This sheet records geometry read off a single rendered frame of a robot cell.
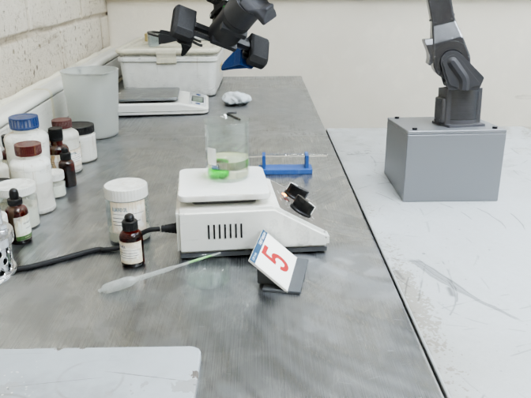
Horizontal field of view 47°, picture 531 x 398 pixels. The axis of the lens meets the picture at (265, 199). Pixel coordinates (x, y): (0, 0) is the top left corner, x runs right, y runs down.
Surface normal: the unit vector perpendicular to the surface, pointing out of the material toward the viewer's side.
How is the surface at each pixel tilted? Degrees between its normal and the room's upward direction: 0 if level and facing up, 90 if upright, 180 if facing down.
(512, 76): 90
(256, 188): 0
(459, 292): 0
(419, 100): 90
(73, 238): 0
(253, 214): 90
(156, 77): 94
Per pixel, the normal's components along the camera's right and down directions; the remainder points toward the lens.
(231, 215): 0.11, 0.34
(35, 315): 0.00, -0.94
